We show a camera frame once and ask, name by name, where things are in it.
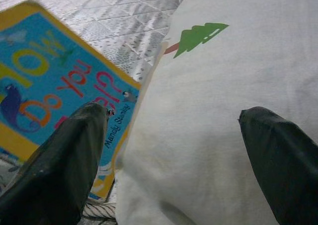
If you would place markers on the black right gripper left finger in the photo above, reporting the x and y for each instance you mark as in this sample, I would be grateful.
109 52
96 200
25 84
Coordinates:
54 175

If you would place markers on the white quilted mattress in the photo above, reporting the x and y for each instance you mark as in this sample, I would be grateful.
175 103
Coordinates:
111 19

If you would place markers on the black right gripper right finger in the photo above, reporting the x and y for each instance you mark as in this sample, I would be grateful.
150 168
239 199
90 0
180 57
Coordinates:
288 172

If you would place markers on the colourful children's board book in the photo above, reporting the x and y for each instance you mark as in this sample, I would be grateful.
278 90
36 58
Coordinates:
49 73

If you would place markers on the white pillow with tree print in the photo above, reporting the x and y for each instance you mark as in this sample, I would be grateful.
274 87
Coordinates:
211 110

